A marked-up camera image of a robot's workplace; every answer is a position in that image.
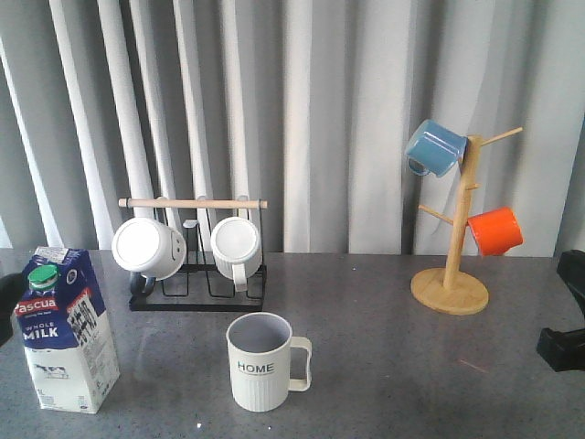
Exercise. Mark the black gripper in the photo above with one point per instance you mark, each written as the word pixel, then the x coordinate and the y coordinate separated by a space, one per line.
pixel 564 351
pixel 12 289

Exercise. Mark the Pascual whole milk carton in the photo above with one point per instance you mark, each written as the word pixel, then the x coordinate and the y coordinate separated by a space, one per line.
pixel 66 331

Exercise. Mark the white HOME mug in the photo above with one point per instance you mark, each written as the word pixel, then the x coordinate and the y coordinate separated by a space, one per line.
pixel 259 349

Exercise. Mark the wooden mug tree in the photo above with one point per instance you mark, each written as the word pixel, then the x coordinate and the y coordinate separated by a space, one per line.
pixel 448 290

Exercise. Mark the orange enamel mug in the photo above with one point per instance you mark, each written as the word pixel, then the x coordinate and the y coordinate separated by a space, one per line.
pixel 496 231

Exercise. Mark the white smiley mug on rack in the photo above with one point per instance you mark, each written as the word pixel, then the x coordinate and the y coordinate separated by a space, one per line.
pixel 150 251

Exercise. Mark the white ribbed mug on rack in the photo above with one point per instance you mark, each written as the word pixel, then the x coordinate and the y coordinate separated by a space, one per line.
pixel 236 247

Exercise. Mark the blue enamel mug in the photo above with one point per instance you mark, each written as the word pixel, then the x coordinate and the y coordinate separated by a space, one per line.
pixel 434 149

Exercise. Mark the grey pleated curtain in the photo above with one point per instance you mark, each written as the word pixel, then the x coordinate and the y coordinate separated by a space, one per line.
pixel 306 104

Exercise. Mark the black wire mug rack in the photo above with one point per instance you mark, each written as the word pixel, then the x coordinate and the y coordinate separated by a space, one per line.
pixel 198 285

